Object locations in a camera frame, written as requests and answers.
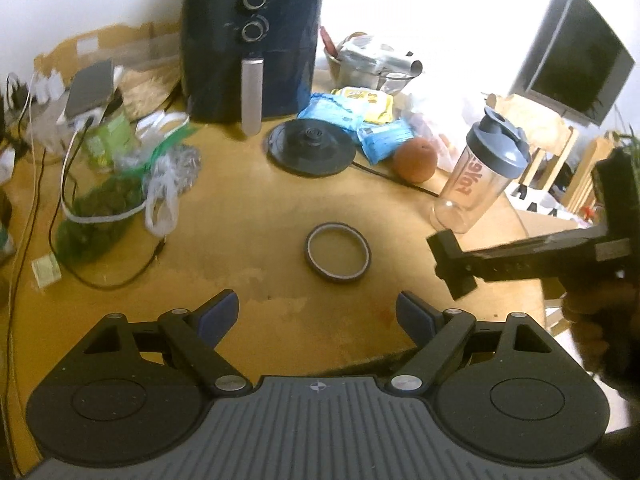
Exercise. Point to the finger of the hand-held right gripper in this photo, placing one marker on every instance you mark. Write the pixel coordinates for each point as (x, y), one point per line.
(450, 260)

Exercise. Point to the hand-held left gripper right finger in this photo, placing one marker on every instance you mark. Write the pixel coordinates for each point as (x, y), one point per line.
(415, 316)

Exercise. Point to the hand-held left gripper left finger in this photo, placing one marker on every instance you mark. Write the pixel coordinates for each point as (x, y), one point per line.
(220, 315)

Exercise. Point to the person's right hand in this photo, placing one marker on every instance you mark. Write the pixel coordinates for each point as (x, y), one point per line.
(590, 320)

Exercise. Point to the open brown cardboard carton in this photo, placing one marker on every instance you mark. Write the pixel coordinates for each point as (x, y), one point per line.
(550, 225)

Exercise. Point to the clear shaker bottle grey lid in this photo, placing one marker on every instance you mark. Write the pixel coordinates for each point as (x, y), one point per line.
(475, 185)

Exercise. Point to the white carton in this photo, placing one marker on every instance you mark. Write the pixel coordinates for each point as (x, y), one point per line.
(540, 202)

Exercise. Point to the orange fruit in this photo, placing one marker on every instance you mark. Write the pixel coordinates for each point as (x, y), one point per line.
(415, 160)

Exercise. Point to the clear plastic bag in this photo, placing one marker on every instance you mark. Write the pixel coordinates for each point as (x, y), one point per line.
(162, 205)

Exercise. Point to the white plastic bag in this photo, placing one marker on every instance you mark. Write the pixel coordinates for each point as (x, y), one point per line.
(440, 130)

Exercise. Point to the small blue wipes pack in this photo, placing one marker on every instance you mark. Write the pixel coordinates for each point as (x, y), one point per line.
(385, 140)

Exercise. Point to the black flat screen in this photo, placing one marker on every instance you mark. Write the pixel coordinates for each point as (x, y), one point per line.
(575, 60)

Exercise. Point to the clear bag of seeds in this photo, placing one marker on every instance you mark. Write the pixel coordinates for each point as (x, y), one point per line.
(182, 165)

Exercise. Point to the yellow wipes pack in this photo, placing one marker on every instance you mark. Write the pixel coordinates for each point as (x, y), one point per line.
(372, 105)

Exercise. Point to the black kettle base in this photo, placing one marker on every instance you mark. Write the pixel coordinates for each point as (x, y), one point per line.
(310, 152)

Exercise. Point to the small pale green sachet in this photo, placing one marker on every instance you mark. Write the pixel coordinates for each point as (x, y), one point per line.
(47, 271)

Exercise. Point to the large blue wipes pack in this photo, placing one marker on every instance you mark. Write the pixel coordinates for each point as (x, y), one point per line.
(330, 110)

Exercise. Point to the glass bowl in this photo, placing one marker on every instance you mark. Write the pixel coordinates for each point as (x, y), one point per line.
(360, 77)

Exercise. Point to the aluminium foil roll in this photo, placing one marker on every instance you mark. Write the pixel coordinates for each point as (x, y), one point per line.
(395, 64)

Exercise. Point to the green can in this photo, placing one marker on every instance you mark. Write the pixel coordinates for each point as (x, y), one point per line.
(107, 140)

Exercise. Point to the small white bottle teal label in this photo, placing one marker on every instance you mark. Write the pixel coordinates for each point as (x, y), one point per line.
(6, 245)

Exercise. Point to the white charger block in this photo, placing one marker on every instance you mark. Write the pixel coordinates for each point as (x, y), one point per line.
(75, 121)

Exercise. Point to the black air fryer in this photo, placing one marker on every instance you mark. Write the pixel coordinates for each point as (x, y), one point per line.
(215, 70)

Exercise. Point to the crumpled clear plastic wrap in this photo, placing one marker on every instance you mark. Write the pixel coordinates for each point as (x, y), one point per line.
(50, 127)

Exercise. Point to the white plug adapter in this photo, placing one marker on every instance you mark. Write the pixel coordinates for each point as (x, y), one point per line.
(6, 166)

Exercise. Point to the grey power bank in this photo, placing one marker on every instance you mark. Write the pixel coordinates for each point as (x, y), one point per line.
(90, 87)

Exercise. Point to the white plug charger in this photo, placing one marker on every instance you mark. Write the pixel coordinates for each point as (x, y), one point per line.
(39, 89)
(54, 85)

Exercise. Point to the black plug charger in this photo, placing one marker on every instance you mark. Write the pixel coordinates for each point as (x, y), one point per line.
(16, 89)

